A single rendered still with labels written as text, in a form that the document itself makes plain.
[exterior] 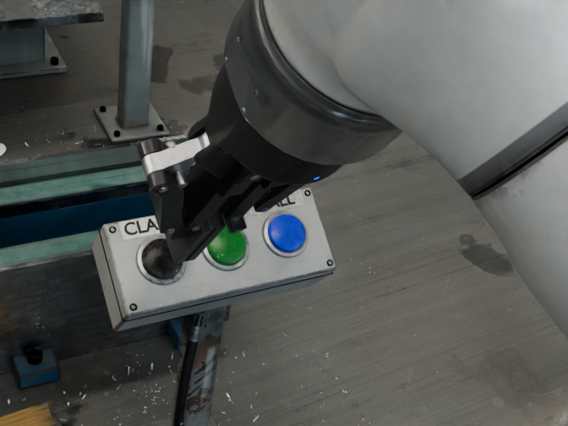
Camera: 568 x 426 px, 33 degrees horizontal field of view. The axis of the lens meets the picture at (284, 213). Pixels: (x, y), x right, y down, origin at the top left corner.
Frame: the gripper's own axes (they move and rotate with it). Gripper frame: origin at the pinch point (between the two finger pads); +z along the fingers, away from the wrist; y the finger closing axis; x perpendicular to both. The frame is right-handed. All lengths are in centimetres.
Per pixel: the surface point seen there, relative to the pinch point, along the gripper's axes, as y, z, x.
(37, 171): 0.6, 36.2, -18.6
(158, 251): 0.2, 7.5, -0.6
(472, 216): -53, 43, -5
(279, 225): -9.5, 7.5, -0.5
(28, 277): 5.5, 29.0, -6.2
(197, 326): -3.4, 14.6, 4.2
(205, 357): -4.9, 19.5, 6.2
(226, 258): -4.6, 7.5, 1.0
